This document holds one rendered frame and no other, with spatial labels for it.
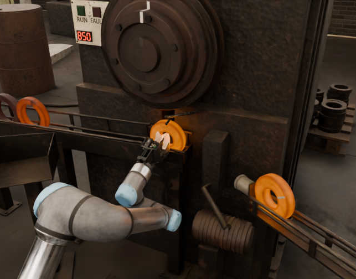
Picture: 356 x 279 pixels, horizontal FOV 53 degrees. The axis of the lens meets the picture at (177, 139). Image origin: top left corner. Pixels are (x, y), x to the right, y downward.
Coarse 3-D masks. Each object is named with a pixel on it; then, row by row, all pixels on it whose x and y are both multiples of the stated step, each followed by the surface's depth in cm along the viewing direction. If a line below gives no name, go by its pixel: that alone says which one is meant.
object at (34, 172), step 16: (0, 144) 155; (16, 144) 156; (32, 144) 158; (48, 144) 159; (0, 160) 158; (16, 160) 160; (32, 160) 159; (48, 160) 140; (0, 176) 150; (16, 176) 149; (32, 176) 148; (48, 176) 147; (32, 192) 154; (32, 208) 158; (64, 256) 187; (64, 272) 178
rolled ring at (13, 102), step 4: (0, 96) 180; (4, 96) 179; (8, 96) 179; (0, 100) 181; (4, 100) 179; (8, 100) 178; (12, 100) 179; (16, 100) 180; (0, 104) 186; (8, 104) 180; (12, 104) 178; (16, 104) 179; (0, 108) 188; (12, 108) 180; (16, 108) 179; (0, 112) 188; (16, 112) 180; (0, 116) 187; (4, 116) 189; (16, 116) 181; (8, 120) 188; (16, 120) 182
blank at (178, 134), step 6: (162, 120) 146; (156, 126) 146; (162, 126) 145; (168, 126) 143; (174, 126) 143; (150, 132) 149; (162, 132) 149; (168, 132) 145; (174, 132) 143; (180, 132) 143; (174, 138) 145; (180, 138) 143; (174, 144) 146; (180, 144) 144; (180, 150) 146
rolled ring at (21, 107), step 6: (18, 102) 175; (24, 102) 173; (30, 102) 171; (36, 102) 170; (18, 108) 177; (24, 108) 178; (36, 108) 171; (42, 108) 171; (18, 114) 178; (24, 114) 179; (42, 114) 171; (48, 114) 173; (24, 120) 179; (42, 120) 173; (48, 120) 174; (48, 126) 177
